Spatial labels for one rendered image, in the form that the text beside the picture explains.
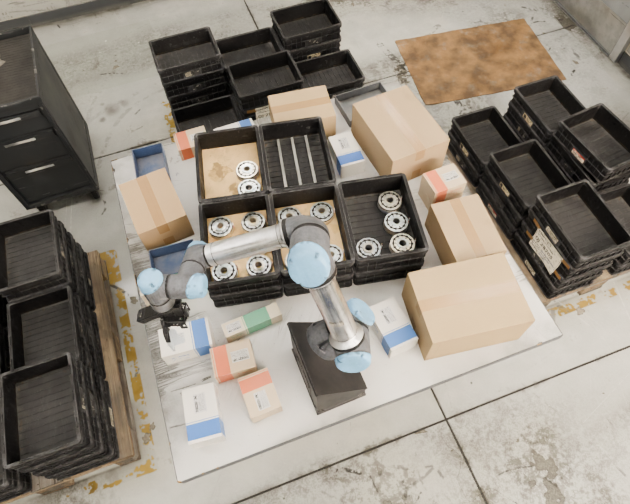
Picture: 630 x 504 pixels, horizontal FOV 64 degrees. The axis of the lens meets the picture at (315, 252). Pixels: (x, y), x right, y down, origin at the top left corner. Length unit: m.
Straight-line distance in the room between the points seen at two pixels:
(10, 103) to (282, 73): 1.51
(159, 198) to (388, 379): 1.25
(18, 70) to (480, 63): 3.12
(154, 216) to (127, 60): 2.38
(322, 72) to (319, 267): 2.31
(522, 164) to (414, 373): 1.56
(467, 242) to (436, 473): 1.17
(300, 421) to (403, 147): 1.27
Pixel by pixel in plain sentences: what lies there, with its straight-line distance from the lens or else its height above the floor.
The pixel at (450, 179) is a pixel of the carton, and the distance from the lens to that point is 2.38.
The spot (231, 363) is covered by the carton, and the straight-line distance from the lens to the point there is 2.03.
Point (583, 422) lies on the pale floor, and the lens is 3.02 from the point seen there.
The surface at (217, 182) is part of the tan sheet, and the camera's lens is 2.39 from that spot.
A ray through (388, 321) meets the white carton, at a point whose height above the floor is 0.79.
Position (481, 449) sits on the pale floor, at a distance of 2.81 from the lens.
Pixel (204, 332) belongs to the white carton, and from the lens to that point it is 2.08.
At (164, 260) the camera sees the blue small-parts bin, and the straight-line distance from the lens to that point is 2.37.
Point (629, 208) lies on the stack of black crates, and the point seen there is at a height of 0.27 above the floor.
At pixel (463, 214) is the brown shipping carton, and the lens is 2.27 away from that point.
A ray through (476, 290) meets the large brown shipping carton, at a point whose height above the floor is 0.90.
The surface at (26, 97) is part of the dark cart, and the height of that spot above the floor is 0.86.
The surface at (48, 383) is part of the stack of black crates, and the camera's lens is 2.58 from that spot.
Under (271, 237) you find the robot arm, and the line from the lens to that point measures 1.52.
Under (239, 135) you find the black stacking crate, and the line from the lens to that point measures 2.48.
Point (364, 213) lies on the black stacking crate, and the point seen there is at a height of 0.83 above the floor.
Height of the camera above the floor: 2.68
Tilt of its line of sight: 60 degrees down
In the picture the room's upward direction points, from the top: 3 degrees counter-clockwise
